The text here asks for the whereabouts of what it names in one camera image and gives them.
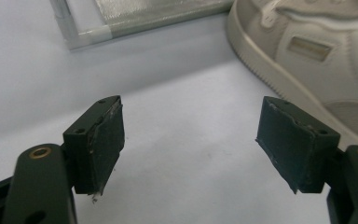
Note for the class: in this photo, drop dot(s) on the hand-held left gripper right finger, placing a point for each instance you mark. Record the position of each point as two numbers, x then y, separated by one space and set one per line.
295 146

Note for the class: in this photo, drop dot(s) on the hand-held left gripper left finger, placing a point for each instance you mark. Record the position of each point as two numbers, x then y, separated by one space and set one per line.
96 146

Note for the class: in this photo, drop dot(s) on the white sneaker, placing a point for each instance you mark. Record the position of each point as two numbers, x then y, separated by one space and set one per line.
310 53

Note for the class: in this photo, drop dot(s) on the metal-framed rack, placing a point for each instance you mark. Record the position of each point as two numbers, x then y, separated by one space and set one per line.
112 18

